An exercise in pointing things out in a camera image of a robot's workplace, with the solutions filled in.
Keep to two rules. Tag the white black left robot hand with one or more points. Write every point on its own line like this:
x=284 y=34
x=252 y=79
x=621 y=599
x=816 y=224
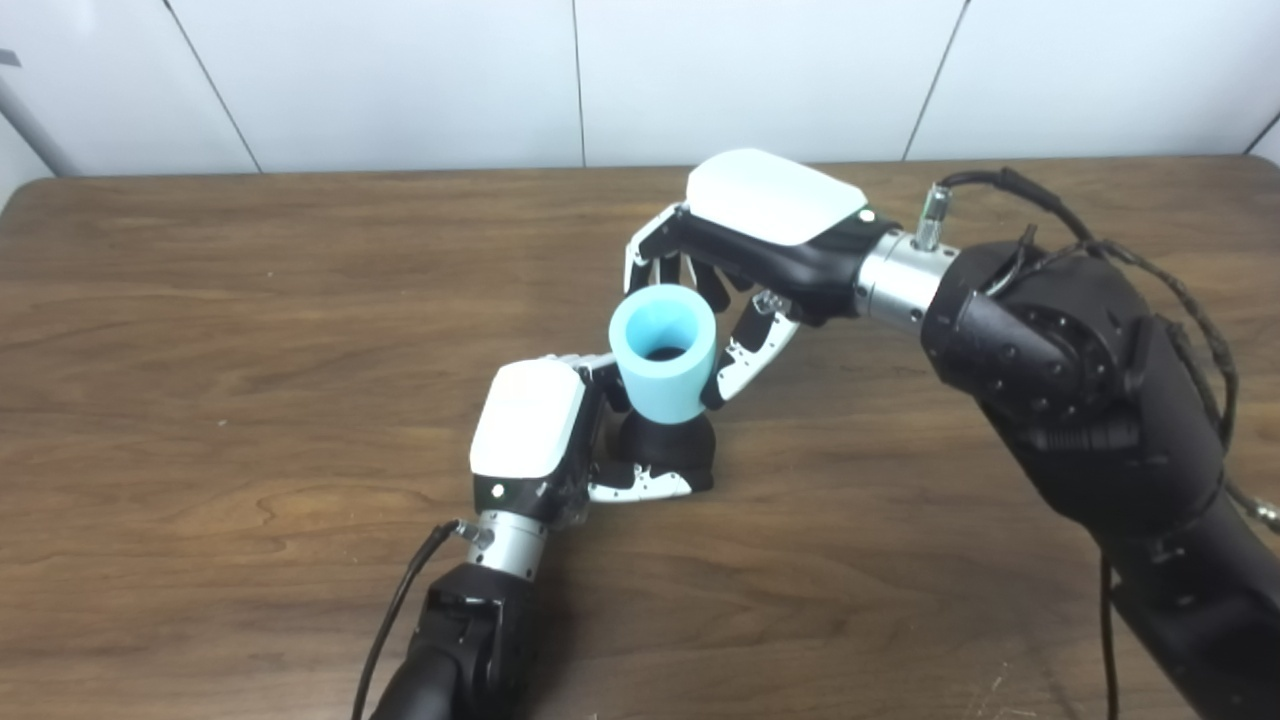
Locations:
x=525 y=420

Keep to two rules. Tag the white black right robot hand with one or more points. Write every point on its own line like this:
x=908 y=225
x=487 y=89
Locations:
x=770 y=200

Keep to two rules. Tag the black flared nozzle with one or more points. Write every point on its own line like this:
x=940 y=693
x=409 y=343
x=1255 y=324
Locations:
x=665 y=450

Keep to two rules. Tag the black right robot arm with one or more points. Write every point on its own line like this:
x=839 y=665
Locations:
x=1120 y=440

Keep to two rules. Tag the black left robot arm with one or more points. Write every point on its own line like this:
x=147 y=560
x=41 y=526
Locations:
x=460 y=650

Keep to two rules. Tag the gray wall corner post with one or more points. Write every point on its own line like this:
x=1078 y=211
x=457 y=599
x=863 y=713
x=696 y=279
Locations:
x=35 y=136

